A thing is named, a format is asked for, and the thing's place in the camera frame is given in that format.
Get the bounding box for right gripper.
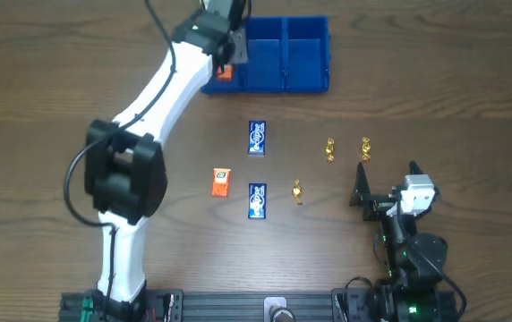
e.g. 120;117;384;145
349;160;425;223

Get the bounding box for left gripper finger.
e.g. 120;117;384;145
230;28;250;64

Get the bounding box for orange candy box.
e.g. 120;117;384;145
211;167;232;199
216;64;235;82

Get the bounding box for blue tray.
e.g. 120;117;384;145
201;16;331;96

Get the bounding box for blue candy pack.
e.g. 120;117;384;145
247;120;267;157
247;182;268;221

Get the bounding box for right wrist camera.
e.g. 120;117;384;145
391;174;439;218

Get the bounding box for black cable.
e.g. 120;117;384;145
394;201;469;321
62;0;178;309

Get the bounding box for mounting rail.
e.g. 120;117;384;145
57;288;459;322

